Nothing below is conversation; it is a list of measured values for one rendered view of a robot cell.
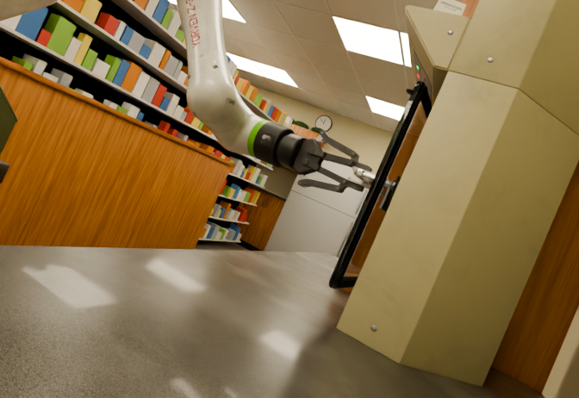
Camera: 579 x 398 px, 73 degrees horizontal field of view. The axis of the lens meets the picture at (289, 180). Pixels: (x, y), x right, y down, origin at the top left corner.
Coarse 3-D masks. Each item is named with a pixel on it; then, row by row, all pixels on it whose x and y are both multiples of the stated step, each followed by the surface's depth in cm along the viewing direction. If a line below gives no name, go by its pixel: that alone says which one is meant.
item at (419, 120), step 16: (416, 112) 72; (400, 128) 68; (416, 128) 76; (384, 160) 68; (400, 160) 75; (400, 176) 79; (368, 192) 68; (384, 192) 74; (384, 208) 78; (368, 224) 72; (368, 240) 76; (352, 256) 71; (336, 272) 67; (352, 272) 75
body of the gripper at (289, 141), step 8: (288, 136) 86; (296, 136) 86; (280, 144) 85; (288, 144) 84; (296, 144) 84; (304, 144) 86; (312, 144) 85; (280, 152) 85; (288, 152) 84; (296, 152) 85; (304, 152) 85; (280, 160) 86; (288, 160) 84; (296, 160) 85; (312, 160) 84; (320, 160) 84; (296, 168) 85; (304, 168) 84
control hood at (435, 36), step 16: (416, 16) 70; (432, 16) 69; (448, 16) 68; (464, 16) 67; (416, 32) 69; (432, 32) 68; (448, 32) 67; (464, 32) 66; (416, 48) 75; (432, 48) 68; (448, 48) 67; (432, 64) 67; (448, 64) 66; (432, 80) 74; (432, 96) 81
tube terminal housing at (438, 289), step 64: (512, 0) 64; (576, 0) 64; (512, 64) 63; (576, 64) 66; (448, 128) 64; (512, 128) 63; (576, 128) 68; (448, 192) 63; (512, 192) 64; (384, 256) 64; (448, 256) 61; (512, 256) 67; (384, 320) 62; (448, 320) 63
